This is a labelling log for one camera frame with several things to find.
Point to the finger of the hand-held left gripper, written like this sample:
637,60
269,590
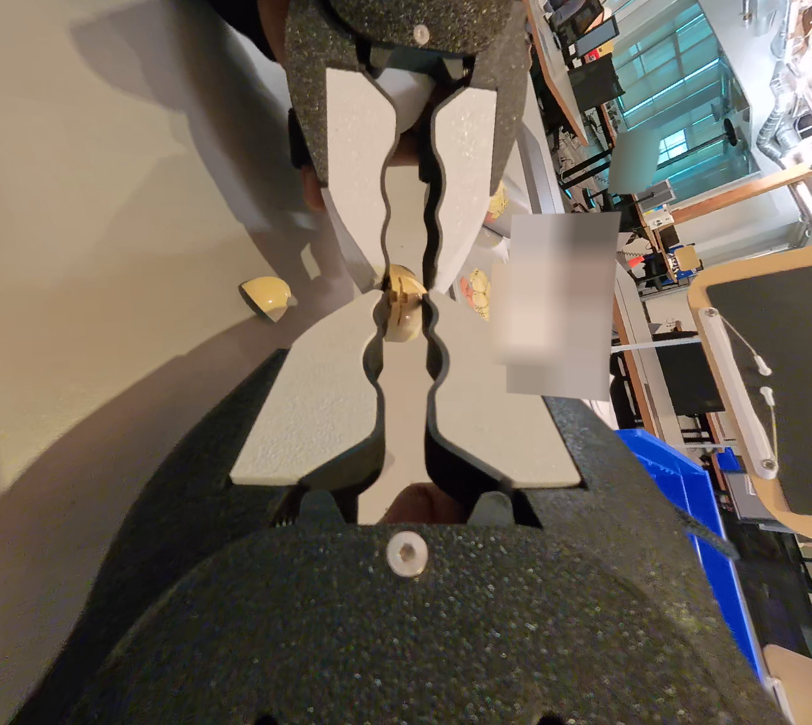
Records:
355,135
466,148

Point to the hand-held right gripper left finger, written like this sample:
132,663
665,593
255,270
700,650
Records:
311,414

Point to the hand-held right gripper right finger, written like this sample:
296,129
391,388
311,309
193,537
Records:
495,439

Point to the tan curved brick assembly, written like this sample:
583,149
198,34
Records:
401,306

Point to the grey desk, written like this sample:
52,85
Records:
95,167

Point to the person's right hand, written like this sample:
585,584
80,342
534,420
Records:
425,506

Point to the grey instruction booklet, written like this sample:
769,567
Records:
539,179

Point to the tan dome brick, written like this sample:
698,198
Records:
266,297

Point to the long wooden edged table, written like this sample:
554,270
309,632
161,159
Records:
549,53

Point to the black computer monitor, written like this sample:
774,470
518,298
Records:
593,81

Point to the blue plastic bin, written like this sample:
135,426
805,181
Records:
672,484

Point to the black board with wooden rim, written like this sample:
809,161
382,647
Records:
793,357

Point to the white metal bracket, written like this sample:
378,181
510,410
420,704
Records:
742,395

